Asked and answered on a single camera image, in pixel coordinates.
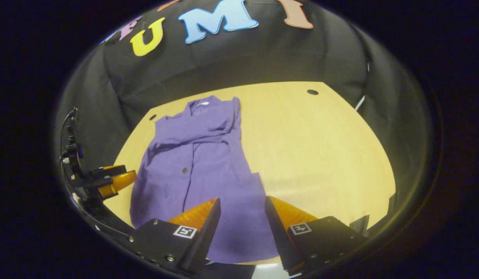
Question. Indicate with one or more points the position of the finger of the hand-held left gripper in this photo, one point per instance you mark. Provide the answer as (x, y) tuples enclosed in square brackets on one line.
[(121, 182), (111, 170)]

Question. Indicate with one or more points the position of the purple shirt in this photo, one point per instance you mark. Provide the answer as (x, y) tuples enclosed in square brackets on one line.
[(216, 162)]

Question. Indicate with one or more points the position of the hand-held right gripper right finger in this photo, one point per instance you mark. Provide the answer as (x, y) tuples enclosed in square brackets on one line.
[(280, 236)]

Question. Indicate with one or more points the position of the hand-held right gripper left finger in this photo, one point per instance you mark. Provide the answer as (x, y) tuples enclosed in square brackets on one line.
[(202, 240)]

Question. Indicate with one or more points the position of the black backdrop cloth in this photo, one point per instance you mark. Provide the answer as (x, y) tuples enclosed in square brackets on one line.
[(301, 54)]

